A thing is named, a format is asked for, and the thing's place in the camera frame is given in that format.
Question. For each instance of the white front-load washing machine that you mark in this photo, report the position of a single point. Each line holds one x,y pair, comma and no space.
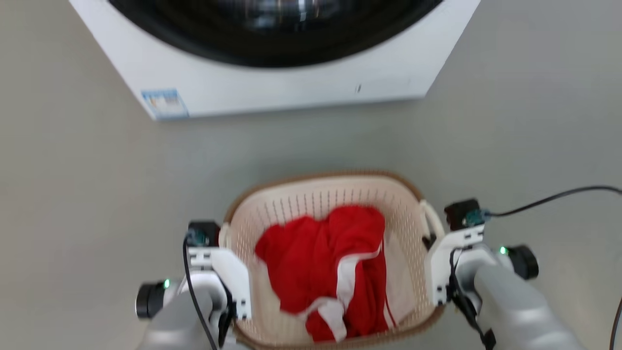
272,85

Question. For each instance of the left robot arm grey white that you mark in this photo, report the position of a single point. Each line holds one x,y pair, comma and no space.
177,316

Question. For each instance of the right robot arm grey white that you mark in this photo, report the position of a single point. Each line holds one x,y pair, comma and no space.
515,306

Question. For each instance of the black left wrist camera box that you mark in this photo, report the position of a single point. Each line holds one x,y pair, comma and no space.
204,233

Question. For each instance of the blue white energy label sticker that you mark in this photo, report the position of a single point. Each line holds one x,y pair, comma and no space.
165,103

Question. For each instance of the black round washer door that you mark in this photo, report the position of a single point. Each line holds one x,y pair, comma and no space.
272,43

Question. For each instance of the beige plastic laundry basket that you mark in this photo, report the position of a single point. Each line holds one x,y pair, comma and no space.
311,197

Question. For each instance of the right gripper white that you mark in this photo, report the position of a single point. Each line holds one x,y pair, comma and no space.
440,267

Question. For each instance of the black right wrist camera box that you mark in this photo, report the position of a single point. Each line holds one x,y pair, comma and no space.
461,214

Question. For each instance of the red garment with white trim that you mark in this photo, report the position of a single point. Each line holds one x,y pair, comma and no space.
311,253

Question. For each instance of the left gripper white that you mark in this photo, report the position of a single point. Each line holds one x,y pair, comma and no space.
233,277

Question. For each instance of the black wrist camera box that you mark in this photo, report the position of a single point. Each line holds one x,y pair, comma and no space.
204,233
461,214

